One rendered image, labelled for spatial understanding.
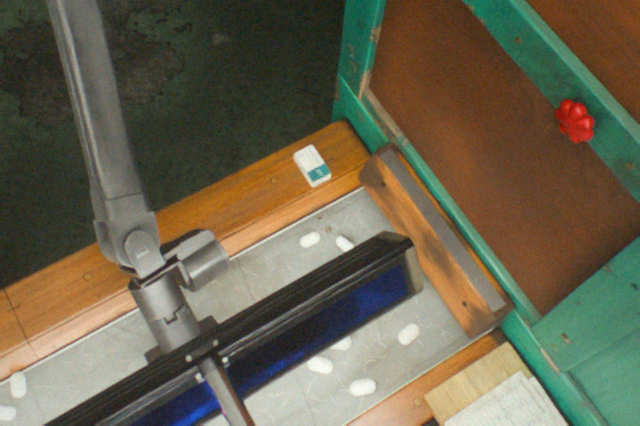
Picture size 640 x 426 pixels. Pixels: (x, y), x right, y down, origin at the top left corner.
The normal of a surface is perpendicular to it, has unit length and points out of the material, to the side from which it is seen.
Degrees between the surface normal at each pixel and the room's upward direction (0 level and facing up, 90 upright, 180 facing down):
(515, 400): 0
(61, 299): 0
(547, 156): 90
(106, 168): 32
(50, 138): 0
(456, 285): 66
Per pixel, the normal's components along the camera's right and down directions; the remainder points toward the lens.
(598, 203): -0.85, 0.45
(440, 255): -0.76, 0.22
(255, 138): 0.05, -0.44
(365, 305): 0.47, 0.42
